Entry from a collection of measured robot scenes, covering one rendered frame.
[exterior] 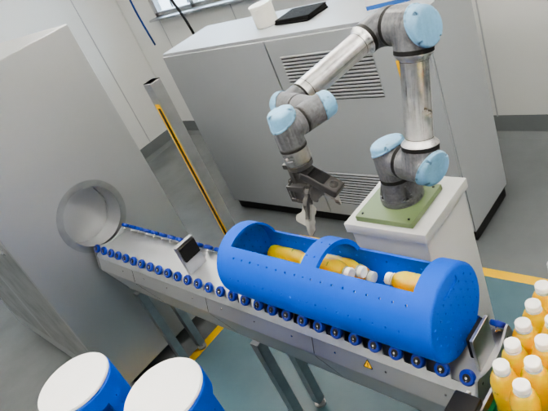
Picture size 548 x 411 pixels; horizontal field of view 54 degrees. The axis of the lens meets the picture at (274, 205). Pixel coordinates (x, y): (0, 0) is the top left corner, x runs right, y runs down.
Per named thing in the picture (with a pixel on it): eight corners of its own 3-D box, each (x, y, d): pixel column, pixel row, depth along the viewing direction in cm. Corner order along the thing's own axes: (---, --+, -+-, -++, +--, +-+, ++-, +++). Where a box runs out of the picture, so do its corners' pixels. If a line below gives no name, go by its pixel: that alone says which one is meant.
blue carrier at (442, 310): (280, 258, 224) (253, 205, 210) (487, 311, 163) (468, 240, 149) (236, 307, 210) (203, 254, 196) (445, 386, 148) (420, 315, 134)
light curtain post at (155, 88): (287, 336, 324) (152, 77, 241) (294, 338, 320) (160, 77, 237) (281, 343, 321) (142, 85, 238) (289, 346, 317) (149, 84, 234)
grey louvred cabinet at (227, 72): (273, 174, 503) (206, 25, 432) (508, 193, 355) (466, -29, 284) (236, 209, 474) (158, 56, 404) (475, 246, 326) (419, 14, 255)
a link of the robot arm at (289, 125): (301, 103, 136) (275, 120, 133) (315, 140, 141) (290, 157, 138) (284, 100, 142) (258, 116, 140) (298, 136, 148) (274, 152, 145)
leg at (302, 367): (319, 396, 280) (275, 311, 249) (328, 400, 276) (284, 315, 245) (313, 405, 277) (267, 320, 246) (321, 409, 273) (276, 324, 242)
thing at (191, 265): (203, 259, 251) (188, 234, 243) (209, 261, 248) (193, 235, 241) (188, 274, 246) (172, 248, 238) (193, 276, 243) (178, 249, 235)
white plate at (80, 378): (31, 386, 203) (33, 388, 204) (44, 431, 180) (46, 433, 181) (96, 340, 212) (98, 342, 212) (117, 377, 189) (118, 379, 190)
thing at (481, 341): (487, 343, 157) (479, 313, 151) (495, 346, 155) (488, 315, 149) (472, 369, 152) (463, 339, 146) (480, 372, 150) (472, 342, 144)
